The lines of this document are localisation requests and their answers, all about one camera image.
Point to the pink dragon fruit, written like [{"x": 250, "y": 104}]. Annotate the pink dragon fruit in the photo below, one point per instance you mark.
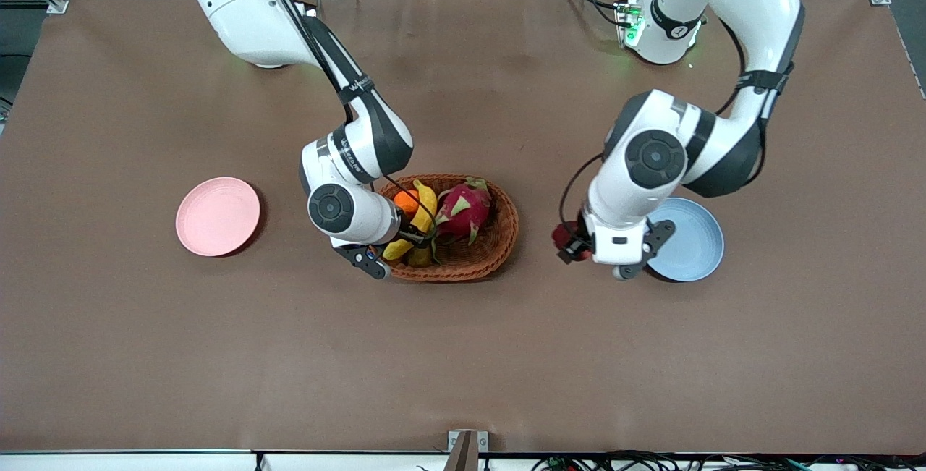
[{"x": 463, "y": 207}]

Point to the yellow banana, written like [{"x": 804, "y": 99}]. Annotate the yellow banana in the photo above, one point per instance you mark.
[{"x": 427, "y": 200}]

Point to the orange fruit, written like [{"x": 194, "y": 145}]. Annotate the orange fruit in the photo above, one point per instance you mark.
[{"x": 404, "y": 200}]

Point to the light blue plate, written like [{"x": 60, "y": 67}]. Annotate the light blue plate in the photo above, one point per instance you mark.
[{"x": 694, "y": 239}]

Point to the dark red apple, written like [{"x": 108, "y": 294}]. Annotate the dark red apple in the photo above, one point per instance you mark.
[{"x": 564, "y": 234}]

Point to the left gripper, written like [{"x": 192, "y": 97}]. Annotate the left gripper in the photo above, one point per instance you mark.
[{"x": 576, "y": 241}]

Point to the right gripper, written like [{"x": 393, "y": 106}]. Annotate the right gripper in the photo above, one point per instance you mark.
[{"x": 412, "y": 236}]

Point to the grey metal table bracket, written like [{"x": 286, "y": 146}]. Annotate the grey metal table bracket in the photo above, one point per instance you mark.
[{"x": 466, "y": 449}]

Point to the pink plate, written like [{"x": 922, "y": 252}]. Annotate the pink plate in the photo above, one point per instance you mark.
[{"x": 217, "y": 216}]

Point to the brown table mat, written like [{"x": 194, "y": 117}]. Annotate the brown table mat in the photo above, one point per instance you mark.
[{"x": 463, "y": 355}]

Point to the brown woven basket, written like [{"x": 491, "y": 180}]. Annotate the brown woven basket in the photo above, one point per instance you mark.
[{"x": 477, "y": 257}]

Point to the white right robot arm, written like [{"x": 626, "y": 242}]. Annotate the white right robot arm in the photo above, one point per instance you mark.
[{"x": 246, "y": 8}]

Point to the brown kiwi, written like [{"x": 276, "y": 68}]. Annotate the brown kiwi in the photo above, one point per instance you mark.
[{"x": 419, "y": 257}]

